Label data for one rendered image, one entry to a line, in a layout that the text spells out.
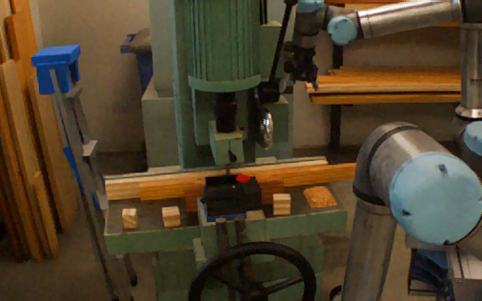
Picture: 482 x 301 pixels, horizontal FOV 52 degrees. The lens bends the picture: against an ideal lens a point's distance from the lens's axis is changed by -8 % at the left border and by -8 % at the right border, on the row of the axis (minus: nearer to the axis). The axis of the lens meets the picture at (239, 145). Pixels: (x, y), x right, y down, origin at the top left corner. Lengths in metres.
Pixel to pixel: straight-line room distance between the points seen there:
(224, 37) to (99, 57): 2.66
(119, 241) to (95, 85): 2.66
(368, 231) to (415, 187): 0.22
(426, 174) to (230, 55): 0.66
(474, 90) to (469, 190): 0.92
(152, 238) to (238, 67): 0.45
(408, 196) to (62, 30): 3.36
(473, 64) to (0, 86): 1.98
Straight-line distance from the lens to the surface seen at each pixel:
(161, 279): 1.36
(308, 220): 1.33
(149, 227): 1.29
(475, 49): 1.57
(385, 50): 3.87
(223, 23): 1.20
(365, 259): 0.90
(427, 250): 1.62
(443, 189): 0.68
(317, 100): 3.32
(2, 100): 2.57
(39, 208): 2.80
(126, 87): 3.83
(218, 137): 1.32
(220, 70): 1.22
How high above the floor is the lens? 1.57
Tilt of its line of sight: 23 degrees down
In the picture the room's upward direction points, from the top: 2 degrees counter-clockwise
